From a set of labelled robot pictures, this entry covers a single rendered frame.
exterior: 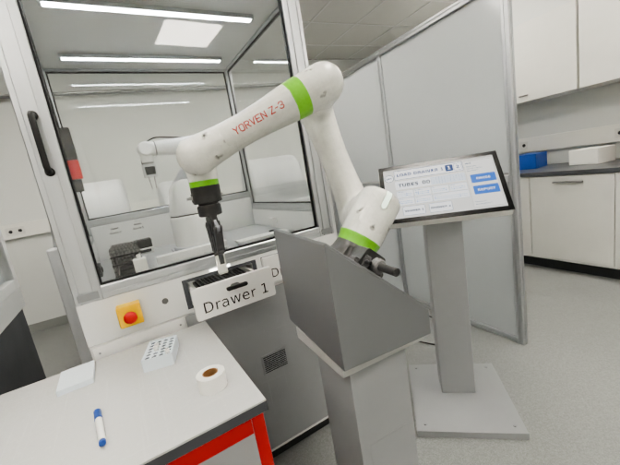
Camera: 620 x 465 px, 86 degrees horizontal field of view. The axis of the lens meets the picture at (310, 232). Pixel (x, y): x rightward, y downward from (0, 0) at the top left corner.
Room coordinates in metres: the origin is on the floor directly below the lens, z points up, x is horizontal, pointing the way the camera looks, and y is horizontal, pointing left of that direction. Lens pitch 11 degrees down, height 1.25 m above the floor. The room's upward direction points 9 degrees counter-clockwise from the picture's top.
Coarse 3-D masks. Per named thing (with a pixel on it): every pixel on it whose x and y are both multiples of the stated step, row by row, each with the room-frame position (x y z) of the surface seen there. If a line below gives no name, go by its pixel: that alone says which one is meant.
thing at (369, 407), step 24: (384, 360) 0.86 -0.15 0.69; (336, 384) 0.89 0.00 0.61; (360, 384) 0.82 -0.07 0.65; (384, 384) 0.86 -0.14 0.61; (408, 384) 0.89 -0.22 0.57; (336, 408) 0.92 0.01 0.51; (360, 408) 0.82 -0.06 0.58; (384, 408) 0.85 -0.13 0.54; (408, 408) 0.89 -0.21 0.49; (336, 432) 0.95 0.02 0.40; (360, 432) 0.81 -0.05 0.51; (384, 432) 0.85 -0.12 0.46; (408, 432) 0.88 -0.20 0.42; (336, 456) 0.98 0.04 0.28; (360, 456) 0.82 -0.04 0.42; (384, 456) 0.84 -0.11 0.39; (408, 456) 0.88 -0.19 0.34
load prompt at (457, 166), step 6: (450, 162) 1.52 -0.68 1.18; (456, 162) 1.51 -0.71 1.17; (420, 168) 1.55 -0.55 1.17; (426, 168) 1.54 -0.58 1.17; (432, 168) 1.53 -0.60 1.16; (438, 168) 1.52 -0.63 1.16; (444, 168) 1.51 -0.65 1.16; (450, 168) 1.50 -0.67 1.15; (456, 168) 1.50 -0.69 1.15; (462, 168) 1.49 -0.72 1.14; (396, 174) 1.57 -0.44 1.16; (402, 174) 1.56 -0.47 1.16; (408, 174) 1.55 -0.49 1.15; (414, 174) 1.54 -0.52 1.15; (420, 174) 1.53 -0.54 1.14; (426, 174) 1.52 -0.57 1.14; (432, 174) 1.51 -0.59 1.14; (396, 180) 1.55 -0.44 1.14
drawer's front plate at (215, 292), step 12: (240, 276) 1.12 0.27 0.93; (252, 276) 1.14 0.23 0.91; (264, 276) 1.16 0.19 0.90; (204, 288) 1.06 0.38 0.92; (216, 288) 1.08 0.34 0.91; (240, 288) 1.12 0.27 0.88; (252, 288) 1.14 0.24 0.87; (192, 300) 1.05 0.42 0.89; (204, 300) 1.06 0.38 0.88; (216, 300) 1.07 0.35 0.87; (240, 300) 1.11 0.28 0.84; (252, 300) 1.13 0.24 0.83; (204, 312) 1.05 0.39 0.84; (216, 312) 1.07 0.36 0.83
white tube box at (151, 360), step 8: (176, 336) 1.01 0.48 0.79; (152, 344) 0.98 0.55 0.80; (160, 344) 0.98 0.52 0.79; (168, 344) 0.96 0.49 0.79; (176, 344) 0.98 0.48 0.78; (152, 352) 0.92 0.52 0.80; (160, 352) 0.91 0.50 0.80; (176, 352) 0.95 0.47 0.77; (144, 360) 0.88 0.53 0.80; (152, 360) 0.88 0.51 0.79; (160, 360) 0.89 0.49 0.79; (168, 360) 0.89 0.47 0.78; (144, 368) 0.88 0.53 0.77; (152, 368) 0.88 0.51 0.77
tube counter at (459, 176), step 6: (450, 174) 1.48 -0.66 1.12; (456, 174) 1.48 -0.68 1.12; (462, 174) 1.47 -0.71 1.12; (426, 180) 1.50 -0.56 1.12; (432, 180) 1.49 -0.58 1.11; (438, 180) 1.48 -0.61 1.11; (444, 180) 1.48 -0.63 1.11; (450, 180) 1.47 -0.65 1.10; (456, 180) 1.46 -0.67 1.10; (462, 180) 1.45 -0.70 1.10
